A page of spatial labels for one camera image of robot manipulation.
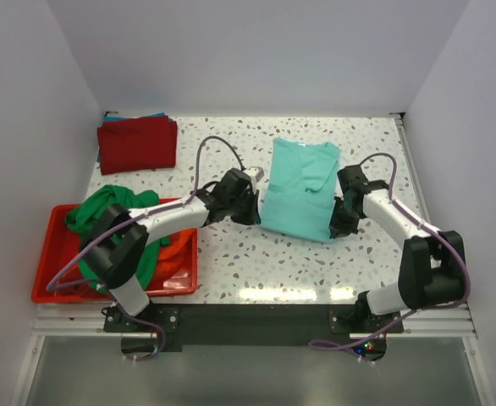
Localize teal t shirt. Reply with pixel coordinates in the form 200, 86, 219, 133
260, 138, 339, 244

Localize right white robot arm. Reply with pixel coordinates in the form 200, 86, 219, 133
329, 165, 469, 327

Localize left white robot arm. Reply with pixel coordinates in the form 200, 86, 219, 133
78, 167, 264, 317

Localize orange t shirt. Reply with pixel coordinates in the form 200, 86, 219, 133
152, 229, 196, 280

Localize folded dark red t shirt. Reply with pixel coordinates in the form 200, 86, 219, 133
96, 116, 178, 175

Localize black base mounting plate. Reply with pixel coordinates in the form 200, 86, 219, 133
102, 303, 397, 352

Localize green t shirt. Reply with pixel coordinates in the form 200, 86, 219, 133
64, 184, 171, 288

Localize red plastic bin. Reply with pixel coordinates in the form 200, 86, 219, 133
31, 204, 198, 304

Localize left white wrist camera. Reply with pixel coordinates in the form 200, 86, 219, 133
246, 167, 264, 184

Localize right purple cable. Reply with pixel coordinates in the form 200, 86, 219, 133
307, 152, 471, 353

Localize purple cable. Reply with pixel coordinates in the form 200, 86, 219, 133
44, 135, 249, 363
307, 152, 471, 353

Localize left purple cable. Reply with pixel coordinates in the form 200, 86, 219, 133
44, 135, 249, 363

